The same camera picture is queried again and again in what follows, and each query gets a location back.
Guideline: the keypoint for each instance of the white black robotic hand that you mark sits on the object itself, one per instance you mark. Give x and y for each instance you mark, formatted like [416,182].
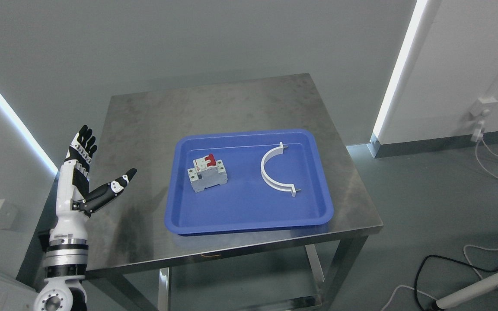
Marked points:
[75,202]

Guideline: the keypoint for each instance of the grey circuit breaker red switch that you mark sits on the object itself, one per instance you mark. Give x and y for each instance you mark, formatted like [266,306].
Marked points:
[207,172]

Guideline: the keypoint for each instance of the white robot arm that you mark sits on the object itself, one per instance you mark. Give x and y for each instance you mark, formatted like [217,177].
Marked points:
[65,266]

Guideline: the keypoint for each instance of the stainless steel table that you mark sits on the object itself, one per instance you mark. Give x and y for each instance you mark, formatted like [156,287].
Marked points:
[131,251]

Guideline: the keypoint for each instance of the blue plastic tray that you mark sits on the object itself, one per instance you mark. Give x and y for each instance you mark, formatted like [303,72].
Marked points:
[245,203]

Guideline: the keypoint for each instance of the white semicircular pipe clamp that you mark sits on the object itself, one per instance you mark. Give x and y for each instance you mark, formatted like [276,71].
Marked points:
[277,171]

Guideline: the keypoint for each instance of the white wall socket with plug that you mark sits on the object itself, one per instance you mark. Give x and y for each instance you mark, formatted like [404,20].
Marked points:
[481,109]

